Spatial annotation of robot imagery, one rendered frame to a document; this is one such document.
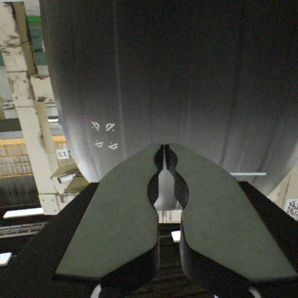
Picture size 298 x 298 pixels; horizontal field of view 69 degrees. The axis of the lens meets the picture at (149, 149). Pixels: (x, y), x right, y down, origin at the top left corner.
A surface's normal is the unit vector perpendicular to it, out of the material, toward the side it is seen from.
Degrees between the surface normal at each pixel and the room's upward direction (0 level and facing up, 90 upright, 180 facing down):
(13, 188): 90
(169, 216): 90
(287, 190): 90
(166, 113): 84
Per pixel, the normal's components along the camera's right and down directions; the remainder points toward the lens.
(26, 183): 0.14, 0.39
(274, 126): -0.03, 0.54
